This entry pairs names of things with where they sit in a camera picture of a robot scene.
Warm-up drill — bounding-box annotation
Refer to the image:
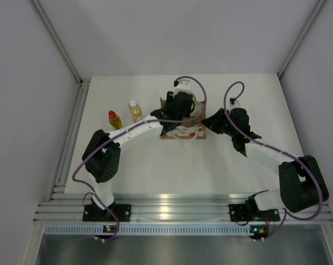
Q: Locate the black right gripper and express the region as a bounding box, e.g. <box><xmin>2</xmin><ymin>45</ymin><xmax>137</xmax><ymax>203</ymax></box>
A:
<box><xmin>201</xmin><ymin>108</ymin><xmax>237</xmax><ymax>138</ymax></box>

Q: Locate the burlap watermelon print canvas bag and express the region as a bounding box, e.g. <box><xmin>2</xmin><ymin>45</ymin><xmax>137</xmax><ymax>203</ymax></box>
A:
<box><xmin>160</xmin><ymin>98</ymin><xmax>206</xmax><ymax>142</ymax></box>

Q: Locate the white cap amber bottle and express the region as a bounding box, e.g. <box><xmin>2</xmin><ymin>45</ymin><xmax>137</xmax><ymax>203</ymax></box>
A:
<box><xmin>128</xmin><ymin>100</ymin><xmax>142</xmax><ymax>123</ymax></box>

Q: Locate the red cap yellow liquid bottle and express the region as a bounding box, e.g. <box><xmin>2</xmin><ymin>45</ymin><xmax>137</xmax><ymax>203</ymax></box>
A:
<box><xmin>108</xmin><ymin>110</ymin><xmax>123</xmax><ymax>130</ymax></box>

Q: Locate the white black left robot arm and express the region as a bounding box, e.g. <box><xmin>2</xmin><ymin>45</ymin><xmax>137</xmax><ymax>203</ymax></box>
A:
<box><xmin>82</xmin><ymin>92</ymin><xmax>195</xmax><ymax>221</ymax></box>

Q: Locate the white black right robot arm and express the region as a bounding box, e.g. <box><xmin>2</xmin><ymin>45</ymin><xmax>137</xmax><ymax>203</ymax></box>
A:
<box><xmin>201</xmin><ymin>108</ymin><xmax>329</xmax><ymax>219</ymax></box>

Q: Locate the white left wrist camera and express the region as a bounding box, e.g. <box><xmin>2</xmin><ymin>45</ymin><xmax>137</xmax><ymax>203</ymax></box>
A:
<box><xmin>173</xmin><ymin>78</ymin><xmax>192</xmax><ymax>95</ymax></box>

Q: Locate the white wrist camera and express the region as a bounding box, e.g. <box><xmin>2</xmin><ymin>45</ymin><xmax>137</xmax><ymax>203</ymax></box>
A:
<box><xmin>173</xmin><ymin>78</ymin><xmax>192</xmax><ymax>95</ymax></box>
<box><xmin>229</xmin><ymin>98</ymin><xmax>241</xmax><ymax>109</ymax></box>

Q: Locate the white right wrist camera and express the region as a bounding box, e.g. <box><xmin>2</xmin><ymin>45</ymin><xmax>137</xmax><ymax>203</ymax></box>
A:
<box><xmin>229</xmin><ymin>98</ymin><xmax>241</xmax><ymax>109</ymax></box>

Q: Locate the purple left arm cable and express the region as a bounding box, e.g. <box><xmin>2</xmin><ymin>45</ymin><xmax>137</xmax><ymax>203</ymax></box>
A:
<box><xmin>72</xmin><ymin>76</ymin><xmax>207</xmax><ymax>242</ymax></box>

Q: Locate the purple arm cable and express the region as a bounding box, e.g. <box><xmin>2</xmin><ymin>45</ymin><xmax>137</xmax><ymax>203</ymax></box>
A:
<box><xmin>223</xmin><ymin>81</ymin><xmax>324</xmax><ymax>241</ymax></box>
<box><xmin>72</xmin><ymin>76</ymin><xmax>207</xmax><ymax>242</ymax></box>

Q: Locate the aluminium mounting rail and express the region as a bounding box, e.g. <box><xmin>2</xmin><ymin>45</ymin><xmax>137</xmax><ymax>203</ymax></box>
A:
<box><xmin>33</xmin><ymin>193</ymin><xmax>333</xmax><ymax>223</ymax></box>

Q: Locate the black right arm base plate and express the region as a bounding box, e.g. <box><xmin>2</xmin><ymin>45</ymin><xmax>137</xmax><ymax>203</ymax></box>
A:
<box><xmin>229</xmin><ymin>204</ymin><xmax>281</xmax><ymax>223</ymax></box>

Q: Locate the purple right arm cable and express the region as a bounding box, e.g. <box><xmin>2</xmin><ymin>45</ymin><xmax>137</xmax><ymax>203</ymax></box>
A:
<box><xmin>223</xmin><ymin>81</ymin><xmax>324</xmax><ymax>241</ymax></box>

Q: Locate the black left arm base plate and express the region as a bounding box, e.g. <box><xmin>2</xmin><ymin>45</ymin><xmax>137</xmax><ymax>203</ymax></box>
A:
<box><xmin>82</xmin><ymin>204</ymin><xmax>131</xmax><ymax>222</ymax></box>

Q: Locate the right aluminium frame post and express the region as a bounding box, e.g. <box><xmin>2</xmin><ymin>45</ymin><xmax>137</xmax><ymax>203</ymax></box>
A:
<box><xmin>277</xmin><ymin>0</ymin><xmax>329</xmax><ymax>80</ymax></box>

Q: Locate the aluminium frame post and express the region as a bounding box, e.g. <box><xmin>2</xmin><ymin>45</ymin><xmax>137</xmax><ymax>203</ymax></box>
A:
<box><xmin>277</xmin><ymin>0</ymin><xmax>329</xmax><ymax>80</ymax></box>
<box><xmin>29</xmin><ymin>0</ymin><xmax>82</xmax><ymax>84</ymax></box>

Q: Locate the left aluminium frame post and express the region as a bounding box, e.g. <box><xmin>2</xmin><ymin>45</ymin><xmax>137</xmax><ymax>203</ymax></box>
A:
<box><xmin>29</xmin><ymin>0</ymin><xmax>82</xmax><ymax>84</ymax></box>

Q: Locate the white slotted cable duct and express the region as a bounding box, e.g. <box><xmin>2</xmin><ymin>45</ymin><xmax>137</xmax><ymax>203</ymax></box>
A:
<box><xmin>44</xmin><ymin>224</ymin><xmax>266</xmax><ymax>236</ymax></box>

